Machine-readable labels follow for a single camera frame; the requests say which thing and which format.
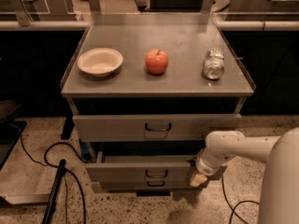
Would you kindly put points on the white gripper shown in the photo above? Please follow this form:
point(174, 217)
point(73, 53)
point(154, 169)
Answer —
point(203, 166)

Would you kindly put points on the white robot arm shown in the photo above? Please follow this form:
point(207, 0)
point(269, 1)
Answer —
point(279, 203)

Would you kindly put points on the grey drawer cabinet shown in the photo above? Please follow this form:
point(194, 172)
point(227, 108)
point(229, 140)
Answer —
point(133, 90)

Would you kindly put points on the clear plastic bottle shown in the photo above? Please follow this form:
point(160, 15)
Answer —
point(213, 67)

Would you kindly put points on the red apple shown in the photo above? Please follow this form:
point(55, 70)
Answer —
point(156, 61)

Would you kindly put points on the white paper bowl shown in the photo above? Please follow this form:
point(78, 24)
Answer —
point(100, 62)

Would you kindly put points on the black pole on floor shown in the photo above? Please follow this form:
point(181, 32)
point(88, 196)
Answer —
point(54, 193)

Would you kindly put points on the black device at left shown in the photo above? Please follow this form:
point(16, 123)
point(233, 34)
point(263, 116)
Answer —
point(10, 128)

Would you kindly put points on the white horizontal rail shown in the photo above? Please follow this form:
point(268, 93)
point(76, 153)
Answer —
point(222, 25)

